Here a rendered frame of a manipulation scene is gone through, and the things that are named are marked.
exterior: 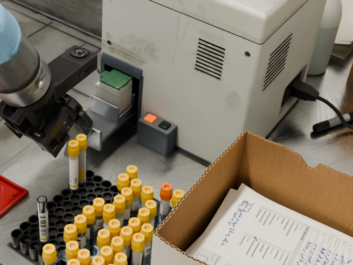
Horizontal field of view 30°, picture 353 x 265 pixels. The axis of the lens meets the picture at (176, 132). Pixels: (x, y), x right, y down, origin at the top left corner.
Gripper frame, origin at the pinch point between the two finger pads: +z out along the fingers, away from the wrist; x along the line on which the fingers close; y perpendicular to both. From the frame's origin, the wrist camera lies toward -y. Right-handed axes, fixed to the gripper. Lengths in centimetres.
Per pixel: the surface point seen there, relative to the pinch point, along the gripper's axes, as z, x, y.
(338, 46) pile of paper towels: 30, 23, -47
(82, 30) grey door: 146, -108, -73
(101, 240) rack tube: -15.7, 19.1, 14.5
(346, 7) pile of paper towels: 36, 19, -61
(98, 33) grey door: 144, -99, -74
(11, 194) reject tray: -3.0, -2.6, 14.3
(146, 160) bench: 6.6, 9.4, -1.9
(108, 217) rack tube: -13.5, 17.4, 11.4
